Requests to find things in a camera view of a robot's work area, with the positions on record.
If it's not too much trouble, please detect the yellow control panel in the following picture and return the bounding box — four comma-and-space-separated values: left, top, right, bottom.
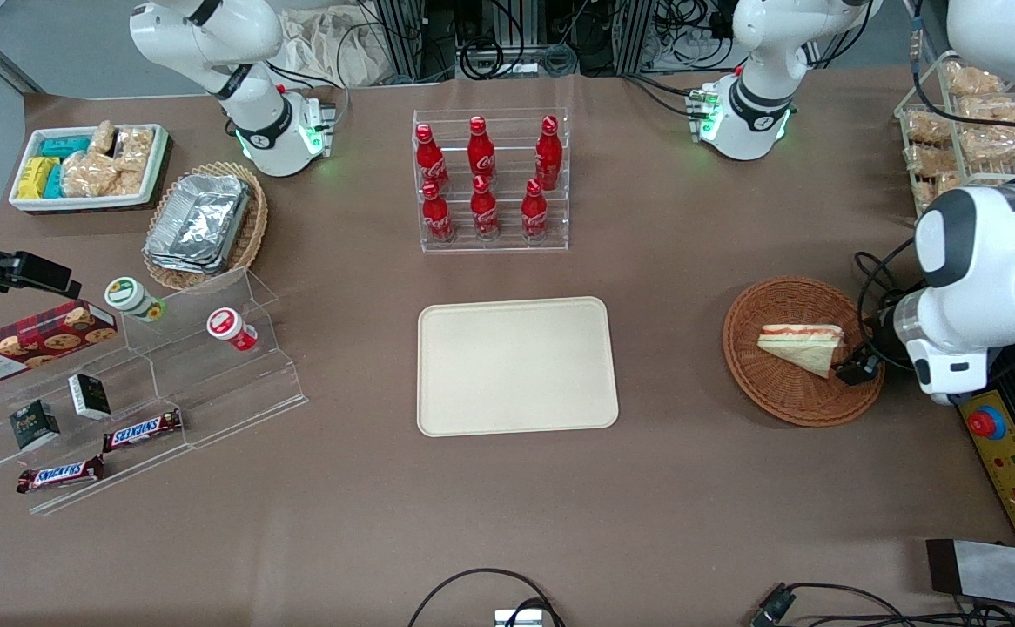
955, 389, 1015, 542

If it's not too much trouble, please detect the black cable with plug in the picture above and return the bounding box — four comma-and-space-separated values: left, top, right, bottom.
749, 581, 1015, 627

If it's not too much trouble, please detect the fried snack bag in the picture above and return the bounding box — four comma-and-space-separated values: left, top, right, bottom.
911, 172, 966, 209
957, 93, 1015, 125
959, 123, 1015, 165
905, 111, 955, 147
903, 143, 962, 179
944, 58, 1005, 98

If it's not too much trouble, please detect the red lid yogurt cup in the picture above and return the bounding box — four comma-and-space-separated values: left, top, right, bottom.
205, 307, 259, 353

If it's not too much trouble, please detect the aluminium frame post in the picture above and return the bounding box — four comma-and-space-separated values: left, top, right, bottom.
375, 0, 427, 81
619, 0, 658, 72

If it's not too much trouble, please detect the grey black flat strip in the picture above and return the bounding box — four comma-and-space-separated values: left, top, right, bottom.
924, 537, 1015, 611

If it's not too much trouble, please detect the green lid yogurt cup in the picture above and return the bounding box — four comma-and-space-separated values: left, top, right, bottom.
104, 276, 167, 324

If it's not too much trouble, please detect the brown Snickers bar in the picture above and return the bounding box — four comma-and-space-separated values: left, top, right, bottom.
16, 455, 106, 496
102, 408, 185, 454

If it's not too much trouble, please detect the oval wicker basket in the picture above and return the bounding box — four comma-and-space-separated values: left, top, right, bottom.
143, 161, 270, 293

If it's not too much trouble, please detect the triangular sandwich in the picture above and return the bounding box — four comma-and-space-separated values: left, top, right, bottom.
756, 323, 847, 379

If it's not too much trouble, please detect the small dark chocolate box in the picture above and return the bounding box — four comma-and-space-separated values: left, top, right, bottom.
8, 399, 63, 452
67, 373, 113, 421

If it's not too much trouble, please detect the round brown wicker basket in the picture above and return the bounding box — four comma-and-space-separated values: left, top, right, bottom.
723, 276, 888, 428

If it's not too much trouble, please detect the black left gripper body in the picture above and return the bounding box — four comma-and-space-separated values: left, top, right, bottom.
866, 296, 912, 363

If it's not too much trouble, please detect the white rectangular snack bin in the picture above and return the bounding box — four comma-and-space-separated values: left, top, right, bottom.
9, 124, 170, 215

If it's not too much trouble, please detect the clear acrylic bottle rack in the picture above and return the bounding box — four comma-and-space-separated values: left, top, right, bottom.
412, 107, 570, 254

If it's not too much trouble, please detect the yellow snack pack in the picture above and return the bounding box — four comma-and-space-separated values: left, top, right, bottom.
17, 156, 58, 200

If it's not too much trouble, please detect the beige cloth bag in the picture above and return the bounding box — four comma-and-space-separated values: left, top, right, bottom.
276, 5, 388, 89

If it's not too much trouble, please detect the red cola bottle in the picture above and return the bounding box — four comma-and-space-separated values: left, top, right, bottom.
520, 178, 551, 242
469, 174, 501, 242
414, 123, 451, 193
534, 115, 564, 192
467, 115, 498, 180
420, 179, 457, 245

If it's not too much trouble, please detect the red emergency stop button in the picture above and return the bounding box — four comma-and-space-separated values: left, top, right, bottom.
967, 406, 1007, 442

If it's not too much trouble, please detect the red tartan cookie box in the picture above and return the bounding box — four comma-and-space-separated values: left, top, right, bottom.
0, 298, 119, 389

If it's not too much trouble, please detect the beige plastic tray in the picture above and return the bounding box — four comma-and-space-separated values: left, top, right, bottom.
416, 296, 620, 438

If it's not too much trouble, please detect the black cable by machine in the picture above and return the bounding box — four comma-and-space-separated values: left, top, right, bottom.
854, 237, 919, 351

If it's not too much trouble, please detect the white wire rack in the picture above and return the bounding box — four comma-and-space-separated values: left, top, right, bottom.
894, 51, 1015, 229

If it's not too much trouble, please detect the black looped cable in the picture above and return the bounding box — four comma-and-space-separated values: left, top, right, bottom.
407, 567, 566, 627

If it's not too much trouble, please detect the stack of foil trays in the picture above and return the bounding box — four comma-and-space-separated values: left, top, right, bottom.
143, 173, 253, 276

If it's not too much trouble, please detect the clear acrylic stepped shelf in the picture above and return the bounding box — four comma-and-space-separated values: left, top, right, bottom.
0, 267, 309, 516

